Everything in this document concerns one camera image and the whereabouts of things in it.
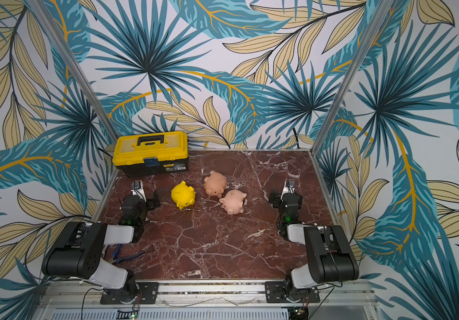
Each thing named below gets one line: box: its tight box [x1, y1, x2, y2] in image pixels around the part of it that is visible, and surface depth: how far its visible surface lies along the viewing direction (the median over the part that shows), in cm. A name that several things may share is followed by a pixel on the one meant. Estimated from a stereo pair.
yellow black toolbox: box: [112, 131, 189, 178], surface depth 100 cm
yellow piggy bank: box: [170, 180, 197, 210], surface depth 94 cm
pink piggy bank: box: [218, 189, 248, 215], surface depth 91 cm
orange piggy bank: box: [203, 170, 228, 198], surface depth 97 cm
